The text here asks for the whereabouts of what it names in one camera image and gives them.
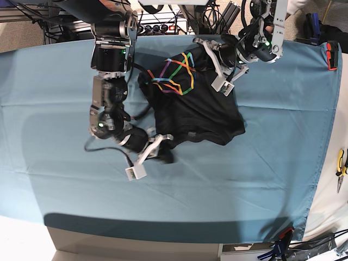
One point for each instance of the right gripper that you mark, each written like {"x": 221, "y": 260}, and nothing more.
{"x": 138, "y": 141}

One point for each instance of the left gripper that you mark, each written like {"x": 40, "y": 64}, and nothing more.
{"x": 224, "y": 58}

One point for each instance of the dark grey T-shirt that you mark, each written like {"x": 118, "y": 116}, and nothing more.
{"x": 184, "y": 102}

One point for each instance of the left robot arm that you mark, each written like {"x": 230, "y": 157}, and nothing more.
{"x": 261, "y": 40}

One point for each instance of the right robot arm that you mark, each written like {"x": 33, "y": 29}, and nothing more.
{"x": 114, "y": 26}

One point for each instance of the white power strip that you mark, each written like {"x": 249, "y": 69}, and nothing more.
{"x": 162, "y": 24}

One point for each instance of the blue black clamp top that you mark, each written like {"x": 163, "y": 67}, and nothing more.
{"x": 311, "y": 29}

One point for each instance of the blue table cloth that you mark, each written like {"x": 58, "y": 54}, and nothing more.
{"x": 247, "y": 191}

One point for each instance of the orange black clamp top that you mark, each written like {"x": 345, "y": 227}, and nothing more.
{"x": 332, "y": 55}

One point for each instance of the orange blue clamp bottom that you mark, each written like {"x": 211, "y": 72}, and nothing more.
{"x": 280, "y": 246}

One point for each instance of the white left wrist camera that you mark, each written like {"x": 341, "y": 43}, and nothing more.
{"x": 222, "y": 86}

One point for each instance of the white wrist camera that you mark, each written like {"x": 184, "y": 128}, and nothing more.
{"x": 135, "y": 172}
{"x": 222, "y": 86}

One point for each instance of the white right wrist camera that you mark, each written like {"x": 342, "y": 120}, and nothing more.
{"x": 135, "y": 172}

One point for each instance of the yellow handled pliers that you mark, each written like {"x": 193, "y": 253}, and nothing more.
{"x": 341, "y": 169}

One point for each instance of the black bag with cords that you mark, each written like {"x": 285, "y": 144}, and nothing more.
{"x": 324, "y": 243}

